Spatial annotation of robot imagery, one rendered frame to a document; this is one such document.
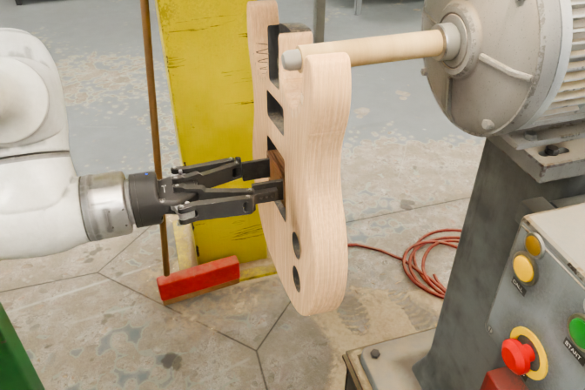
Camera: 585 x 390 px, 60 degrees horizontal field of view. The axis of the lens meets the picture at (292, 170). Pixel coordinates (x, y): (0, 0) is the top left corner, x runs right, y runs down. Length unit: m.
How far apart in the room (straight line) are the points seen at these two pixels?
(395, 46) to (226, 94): 1.02
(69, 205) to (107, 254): 1.54
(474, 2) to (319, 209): 0.31
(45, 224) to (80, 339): 1.30
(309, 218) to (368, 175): 1.95
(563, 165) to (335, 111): 0.33
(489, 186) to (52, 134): 0.70
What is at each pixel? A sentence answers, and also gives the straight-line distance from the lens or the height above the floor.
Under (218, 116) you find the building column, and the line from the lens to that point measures 1.62.
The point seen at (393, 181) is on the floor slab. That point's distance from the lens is 2.53.
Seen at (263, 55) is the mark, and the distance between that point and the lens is 0.80.
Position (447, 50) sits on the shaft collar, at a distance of 0.66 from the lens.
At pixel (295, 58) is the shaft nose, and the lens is 0.59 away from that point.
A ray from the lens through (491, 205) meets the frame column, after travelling 0.97.
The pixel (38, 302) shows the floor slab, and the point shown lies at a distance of 2.15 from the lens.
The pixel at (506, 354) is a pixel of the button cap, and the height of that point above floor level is 0.98.
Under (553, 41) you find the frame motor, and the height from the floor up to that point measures 1.29.
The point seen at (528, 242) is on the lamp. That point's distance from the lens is 0.61.
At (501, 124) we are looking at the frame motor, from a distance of 0.67.
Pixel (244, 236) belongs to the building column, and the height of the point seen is 0.17.
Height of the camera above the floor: 1.49
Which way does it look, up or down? 36 degrees down
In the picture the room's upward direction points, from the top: straight up
